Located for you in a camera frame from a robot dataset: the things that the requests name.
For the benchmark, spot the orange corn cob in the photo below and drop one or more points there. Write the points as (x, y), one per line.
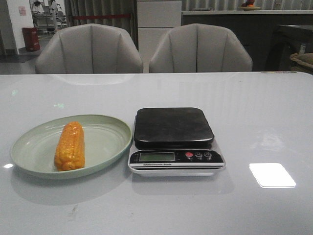
(70, 150)

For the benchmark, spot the black electronic kitchen scale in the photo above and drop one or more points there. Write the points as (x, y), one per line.
(174, 141)

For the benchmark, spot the right grey upholstered chair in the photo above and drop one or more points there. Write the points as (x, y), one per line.
(200, 48)

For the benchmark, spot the grey upholstered chair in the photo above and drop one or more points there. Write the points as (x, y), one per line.
(90, 48)
(200, 48)

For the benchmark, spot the left grey upholstered chair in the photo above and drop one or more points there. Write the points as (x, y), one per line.
(90, 48)

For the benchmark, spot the white drawer cabinet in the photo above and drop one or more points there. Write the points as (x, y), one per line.
(154, 17)

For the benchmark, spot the pale green plate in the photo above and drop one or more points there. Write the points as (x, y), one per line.
(106, 139)

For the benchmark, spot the dark counter with white top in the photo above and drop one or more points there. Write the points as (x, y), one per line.
(253, 28)

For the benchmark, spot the fruit bowl on counter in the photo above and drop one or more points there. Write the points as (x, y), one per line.
(249, 5)

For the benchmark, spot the dark side table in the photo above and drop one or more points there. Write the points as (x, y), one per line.
(285, 41)

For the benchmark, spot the tan cushion at right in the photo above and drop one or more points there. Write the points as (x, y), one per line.
(302, 62)

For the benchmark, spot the pink wall notice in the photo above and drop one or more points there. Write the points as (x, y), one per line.
(22, 10)

